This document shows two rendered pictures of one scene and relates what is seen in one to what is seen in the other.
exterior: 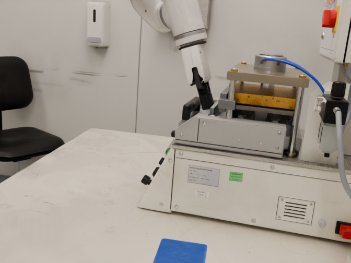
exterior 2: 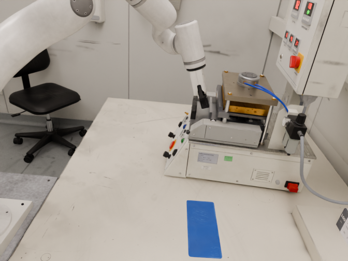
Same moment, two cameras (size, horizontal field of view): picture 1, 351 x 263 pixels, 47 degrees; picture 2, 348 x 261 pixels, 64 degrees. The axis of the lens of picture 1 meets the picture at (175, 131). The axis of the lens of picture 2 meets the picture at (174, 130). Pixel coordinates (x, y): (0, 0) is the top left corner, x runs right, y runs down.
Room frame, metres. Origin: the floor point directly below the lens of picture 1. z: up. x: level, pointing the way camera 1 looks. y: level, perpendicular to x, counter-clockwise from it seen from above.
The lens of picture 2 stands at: (0.07, 0.20, 1.46)
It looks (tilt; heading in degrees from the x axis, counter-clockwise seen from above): 30 degrees down; 351
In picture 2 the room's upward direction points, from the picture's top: 5 degrees clockwise
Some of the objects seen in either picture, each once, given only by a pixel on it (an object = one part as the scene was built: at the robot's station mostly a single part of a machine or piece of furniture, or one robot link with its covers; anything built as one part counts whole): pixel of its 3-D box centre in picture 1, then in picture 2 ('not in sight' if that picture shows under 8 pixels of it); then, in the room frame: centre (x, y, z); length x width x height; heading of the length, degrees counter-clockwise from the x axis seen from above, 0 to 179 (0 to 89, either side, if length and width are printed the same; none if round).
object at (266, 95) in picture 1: (266, 87); (244, 95); (1.03, -0.22, 1.07); 0.22 x 0.17 x 0.10; 167
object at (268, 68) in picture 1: (280, 82); (255, 93); (1.01, -0.25, 1.08); 0.31 x 0.24 x 0.13; 167
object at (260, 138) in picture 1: (226, 133); (222, 132); (0.92, -0.12, 0.96); 0.26 x 0.05 x 0.07; 77
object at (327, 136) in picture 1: (328, 117); (291, 131); (0.79, -0.30, 1.05); 0.15 x 0.05 x 0.15; 167
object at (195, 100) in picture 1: (191, 107); (194, 106); (1.08, -0.04, 0.99); 0.15 x 0.02 x 0.04; 167
